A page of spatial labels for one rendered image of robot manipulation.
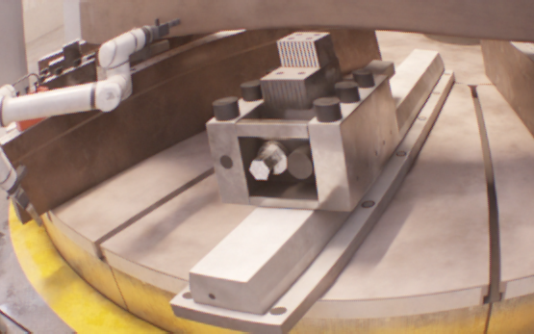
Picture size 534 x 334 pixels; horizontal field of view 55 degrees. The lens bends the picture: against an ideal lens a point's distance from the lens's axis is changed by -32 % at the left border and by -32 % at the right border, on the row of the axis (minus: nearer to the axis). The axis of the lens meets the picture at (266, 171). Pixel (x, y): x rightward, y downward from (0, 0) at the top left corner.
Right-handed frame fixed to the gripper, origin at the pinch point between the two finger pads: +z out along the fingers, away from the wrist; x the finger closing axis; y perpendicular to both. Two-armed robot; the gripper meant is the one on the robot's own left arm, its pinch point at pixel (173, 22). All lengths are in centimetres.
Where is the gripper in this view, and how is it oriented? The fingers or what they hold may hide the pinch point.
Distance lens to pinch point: 223.5
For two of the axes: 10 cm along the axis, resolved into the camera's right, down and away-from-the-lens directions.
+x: -7.7, -1.2, 6.3
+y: -1.7, -9.1, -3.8
